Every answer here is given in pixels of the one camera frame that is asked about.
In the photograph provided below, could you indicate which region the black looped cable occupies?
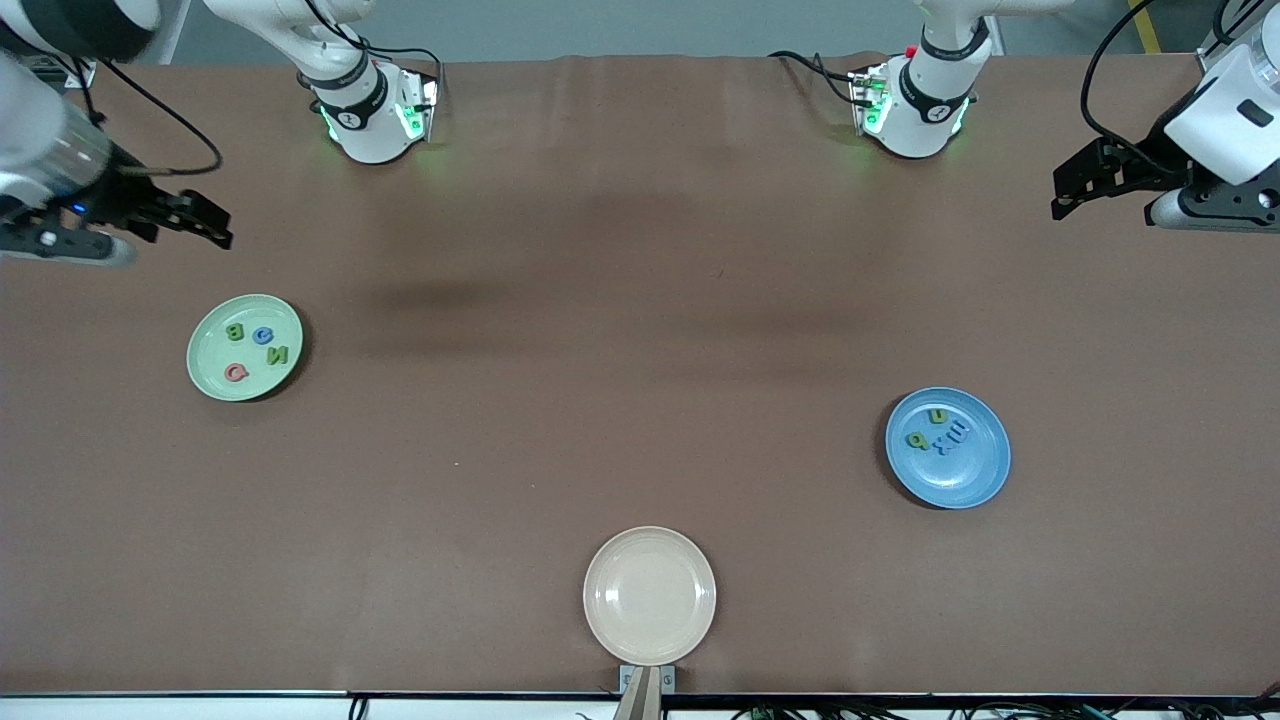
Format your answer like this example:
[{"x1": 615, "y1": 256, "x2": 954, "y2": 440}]
[{"x1": 1211, "y1": 0, "x2": 1253, "y2": 47}]

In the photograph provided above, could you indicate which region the black base cable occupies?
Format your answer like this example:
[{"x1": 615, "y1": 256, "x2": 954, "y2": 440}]
[
  {"x1": 768, "y1": 50, "x2": 863, "y2": 107},
  {"x1": 350, "y1": 45, "x2": 444, "y2": 86}
]

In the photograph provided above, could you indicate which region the aluminium frame post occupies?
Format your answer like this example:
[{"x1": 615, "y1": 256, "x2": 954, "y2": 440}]
[
  {"x1": 1197, "y1": 0, "x2": 1251, "y2": 77},
  {"x1": 30, "y1": 52, "x2": 97, "y2": 89}
]

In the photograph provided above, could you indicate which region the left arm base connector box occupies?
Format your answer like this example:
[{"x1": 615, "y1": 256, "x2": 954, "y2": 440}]
[{"x1": 848, "y1": 65, "x2": 893, "y2": 136}]

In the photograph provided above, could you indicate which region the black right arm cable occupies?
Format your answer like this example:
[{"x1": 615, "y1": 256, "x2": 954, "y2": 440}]
[{"x1": 75, "y1": 55, "x2": 224, "y2": 179}]

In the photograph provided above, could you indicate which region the beige plate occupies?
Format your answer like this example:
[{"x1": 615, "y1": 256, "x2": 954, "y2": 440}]
[{"x1": 583, "y1": 526, "x2": 718, "y2": 667}]

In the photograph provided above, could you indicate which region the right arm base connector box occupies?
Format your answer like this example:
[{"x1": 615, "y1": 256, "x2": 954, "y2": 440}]
[{"x1": 395, "y1": 68, "x2": 441, "y2": 143}]

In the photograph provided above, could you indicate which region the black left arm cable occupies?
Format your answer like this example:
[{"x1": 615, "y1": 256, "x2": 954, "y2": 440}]
[{"x1": 1083, "y1": 0, "x2": 1181, "y2": 166}]

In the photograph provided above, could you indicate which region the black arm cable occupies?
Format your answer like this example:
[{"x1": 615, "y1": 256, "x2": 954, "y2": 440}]
[
  {"x1": 75, "y1": 55, "x2": 224, "y2": 179},
  {"x1": 1083, "y1": 0, "x2": 1181, "y2": 166}
]

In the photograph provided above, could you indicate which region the green plate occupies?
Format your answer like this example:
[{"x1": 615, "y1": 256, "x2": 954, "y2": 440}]
[{"x1": 186, "y1": 293, "x2": 304, "y2": 403}]

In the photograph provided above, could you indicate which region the blue plate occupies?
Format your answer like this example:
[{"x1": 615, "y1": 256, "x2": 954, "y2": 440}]
[{"x1": 884, "y1": 387, "x2": 1012, "y2": 510}]

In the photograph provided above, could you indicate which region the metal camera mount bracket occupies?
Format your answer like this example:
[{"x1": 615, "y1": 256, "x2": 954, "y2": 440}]
[{"x1": 612, "y1": 664, "x2": 677, "y2": 720}]

